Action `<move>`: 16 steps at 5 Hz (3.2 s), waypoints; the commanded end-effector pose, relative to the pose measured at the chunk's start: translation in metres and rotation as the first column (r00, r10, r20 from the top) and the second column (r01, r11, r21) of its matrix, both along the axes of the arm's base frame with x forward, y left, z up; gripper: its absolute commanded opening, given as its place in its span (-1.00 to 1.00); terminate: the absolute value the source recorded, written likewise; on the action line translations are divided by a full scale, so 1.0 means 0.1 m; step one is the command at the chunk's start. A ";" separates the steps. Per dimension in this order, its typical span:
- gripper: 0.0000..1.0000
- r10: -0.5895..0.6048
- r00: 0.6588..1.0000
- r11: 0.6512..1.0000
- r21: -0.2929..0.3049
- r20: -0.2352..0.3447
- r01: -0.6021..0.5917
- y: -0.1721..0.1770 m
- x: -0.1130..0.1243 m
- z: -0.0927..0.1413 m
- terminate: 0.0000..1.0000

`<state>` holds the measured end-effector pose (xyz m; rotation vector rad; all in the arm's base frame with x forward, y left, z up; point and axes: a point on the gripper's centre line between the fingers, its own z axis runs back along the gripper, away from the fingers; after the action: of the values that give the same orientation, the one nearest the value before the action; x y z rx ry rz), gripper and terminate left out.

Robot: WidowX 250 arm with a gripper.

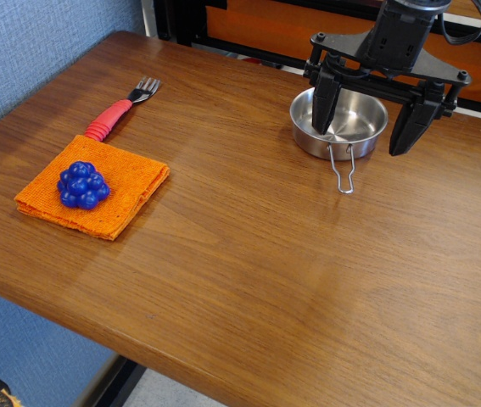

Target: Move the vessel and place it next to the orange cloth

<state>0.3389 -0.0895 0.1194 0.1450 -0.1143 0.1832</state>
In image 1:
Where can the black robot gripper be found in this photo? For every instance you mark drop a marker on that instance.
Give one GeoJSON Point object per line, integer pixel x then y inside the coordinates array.
{"type": "Point", "coordinates": [387, 62]}

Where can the silver metal pan with handle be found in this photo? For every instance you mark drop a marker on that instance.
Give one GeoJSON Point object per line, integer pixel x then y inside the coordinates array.
{"type": "Point", "coordinates": [358, 122]}

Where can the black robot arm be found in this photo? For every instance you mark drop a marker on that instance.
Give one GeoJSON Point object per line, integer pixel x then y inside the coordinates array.
{"type": "Point", "coordinates": [387, 62]}

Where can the orange folded cloth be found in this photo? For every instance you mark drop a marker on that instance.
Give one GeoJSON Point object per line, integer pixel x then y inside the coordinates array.
{"type": "Point", "coordinates": [132, 180]}

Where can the blue toy berry cluster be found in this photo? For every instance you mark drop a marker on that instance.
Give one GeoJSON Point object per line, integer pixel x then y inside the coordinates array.
{"type": "Point", "coordinates": [81, 186]}

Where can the black table leg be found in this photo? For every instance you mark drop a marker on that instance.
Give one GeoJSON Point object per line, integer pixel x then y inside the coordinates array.
{"type": "Point", "coordinates": [113, 384]}

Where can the black metal frame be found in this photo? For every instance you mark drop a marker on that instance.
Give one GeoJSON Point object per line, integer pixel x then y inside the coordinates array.
{"type": "Point", "coordinates": [185, 22]}

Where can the red handled black fork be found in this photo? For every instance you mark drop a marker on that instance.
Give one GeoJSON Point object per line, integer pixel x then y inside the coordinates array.
{"type": "Point", "coordinates": [101, 127]}

